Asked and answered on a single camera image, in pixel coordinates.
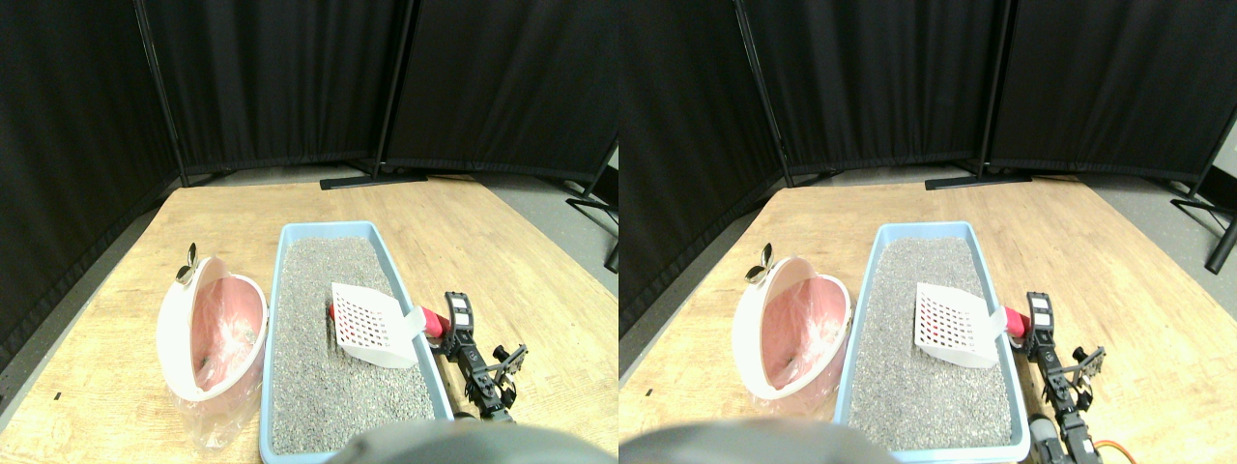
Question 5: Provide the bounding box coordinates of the white scoop with red handle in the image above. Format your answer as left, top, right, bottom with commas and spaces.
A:
329, 281, 451, 370
913, 281, 1033, 369

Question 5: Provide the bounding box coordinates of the black curtain stand foot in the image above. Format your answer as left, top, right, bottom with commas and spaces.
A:
925, 172, 1035, 191
319, 172, 429, 191
565, 135, 619, 275
1169, 121, 1237, 276

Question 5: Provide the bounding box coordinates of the white bin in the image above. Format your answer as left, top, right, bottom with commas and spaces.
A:
155, 242, 271, 451
731, 243, 854, 415

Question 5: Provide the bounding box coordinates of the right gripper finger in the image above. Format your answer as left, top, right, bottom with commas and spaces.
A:
444, 290, 474, 337
1025, 290, 1055, 337

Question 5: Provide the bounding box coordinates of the blue litter tray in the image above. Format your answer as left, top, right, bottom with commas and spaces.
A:
833, 221, 1032, 464
258, 221, 456, 464

